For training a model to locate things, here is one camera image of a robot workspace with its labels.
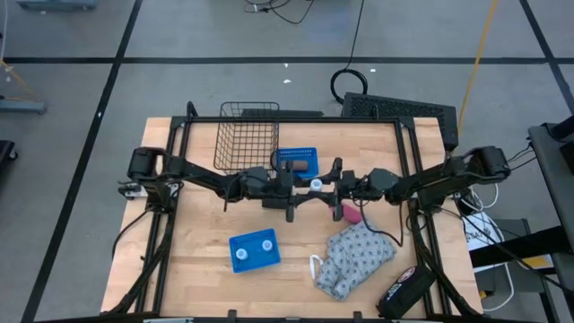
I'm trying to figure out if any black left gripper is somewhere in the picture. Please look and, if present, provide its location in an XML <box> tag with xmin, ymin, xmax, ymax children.
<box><xmin>244</xmin><ymin>160</ymin><xmax>322</xmax><ymax>224</ymax></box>

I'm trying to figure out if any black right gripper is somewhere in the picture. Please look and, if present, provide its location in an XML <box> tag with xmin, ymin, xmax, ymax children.
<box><xmin>309</xmin><ymin>157</ymin><xmax>372</xmax><ymax>222</ymax></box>

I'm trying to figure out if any pink bandage roll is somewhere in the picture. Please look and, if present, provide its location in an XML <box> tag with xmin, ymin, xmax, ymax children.
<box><xmin>329</xmin><ymin>202</ymin><xmax>363</xmax><ymax>224</ymax></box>

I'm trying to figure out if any blue slotted plastic basket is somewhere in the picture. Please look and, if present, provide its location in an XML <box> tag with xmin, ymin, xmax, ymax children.
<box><xmin>228</xmin><ymin>228</ymin><xmax>283</xmax><ymax>274</ymax></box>
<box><xmin>274</xmin><ymin>146</ymin><xmax>320</xmax><ymax>180</ymax></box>

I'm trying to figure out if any grey patterned cloth pouch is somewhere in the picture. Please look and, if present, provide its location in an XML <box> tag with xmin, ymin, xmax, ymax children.
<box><xmin>315</xmin><ymin>219</ymin><xmax>398</xmax><ymax>301</ymax></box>

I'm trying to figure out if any black first aid pouch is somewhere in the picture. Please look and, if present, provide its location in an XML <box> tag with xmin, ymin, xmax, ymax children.
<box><xmin>376</xmin><ymin>264</ymin><xmax>437</xmax><ymax>320</ymax></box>

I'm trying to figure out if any white printed bag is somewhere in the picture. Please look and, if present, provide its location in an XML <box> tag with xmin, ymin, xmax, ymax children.
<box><xmin>463</xmin><ymin>212</ymin><xmax>506</xmax><ymax>252</ymax></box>

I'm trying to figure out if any silver controller box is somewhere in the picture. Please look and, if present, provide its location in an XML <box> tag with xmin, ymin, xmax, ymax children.
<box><xmin>118</xmin><ymin>181</ymin><xmax>144</xmax><ymax>201</ymax></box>

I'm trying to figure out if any grey black side table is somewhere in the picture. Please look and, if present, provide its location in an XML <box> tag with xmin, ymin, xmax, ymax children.
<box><xmin>527</xmin><ymin>115</ymin><xmax>574</xmax><ymax>292</ymax></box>

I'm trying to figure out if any grey blue floor base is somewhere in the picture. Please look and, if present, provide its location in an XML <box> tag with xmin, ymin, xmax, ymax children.
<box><xmin>0</xmin><ymin>99</ymin><xmax>48</xmax><ymax>116</ymax></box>
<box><xmin>16</xmin><ymin>0</ymin><xmax>98</xmax><ymax>13</ymax></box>

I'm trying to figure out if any black floor object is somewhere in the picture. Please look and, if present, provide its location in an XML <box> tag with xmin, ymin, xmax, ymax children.
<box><xmin>0</xmin><ymin>139</ymin><xmax>19</xmax><ymax>174</ymax></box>

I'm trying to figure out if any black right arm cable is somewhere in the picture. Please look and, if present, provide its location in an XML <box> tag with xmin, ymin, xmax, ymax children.
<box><xmin>358</xmin><ymin>201</ymin><xmax>404</xmax><ymax>249</ymax></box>

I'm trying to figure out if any black aluminium table frame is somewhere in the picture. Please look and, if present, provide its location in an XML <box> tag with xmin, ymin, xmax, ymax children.
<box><xmin>100</xmin><ymin>100</ymin><xmax>483</xmax><ymax>318</ymax></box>

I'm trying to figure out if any white strap loop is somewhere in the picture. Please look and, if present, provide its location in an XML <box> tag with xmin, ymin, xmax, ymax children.
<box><xmin>309</xmin><ymin>254</ymin><xmax>325</xmax><ymax>278</ymax></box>

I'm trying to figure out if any black coiled floor cable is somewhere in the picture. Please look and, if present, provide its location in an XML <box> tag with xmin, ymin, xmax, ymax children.
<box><xmin>330</xmin><ymin>0</ymin><xmax>369</xmax><ymax>105</ymax></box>

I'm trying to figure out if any black wire basket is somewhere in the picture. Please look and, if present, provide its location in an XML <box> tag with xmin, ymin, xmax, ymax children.
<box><xmin>213</xmin><ymin>100</ymin><xmax>281</xmax><ymax>176</ymax></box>

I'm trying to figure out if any black tangled floor cable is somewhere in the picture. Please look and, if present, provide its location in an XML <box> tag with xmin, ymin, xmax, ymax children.
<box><xmin>244</xmin><ymin>0</ymin><xmax>315</xmax><ymax>26</ymax></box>

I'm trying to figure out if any yellow floor cable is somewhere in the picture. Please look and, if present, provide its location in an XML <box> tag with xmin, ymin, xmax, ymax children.
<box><xmin>449</xmin><ymin>0</ymin><xmax>500</xmax><ymax>167</ymax></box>

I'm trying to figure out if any yellow rope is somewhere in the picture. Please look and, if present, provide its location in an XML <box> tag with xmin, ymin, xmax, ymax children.
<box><xmin>0</xmin><ymin>60</ymin><xmax>39</xmax><ymax>102</ymax></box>

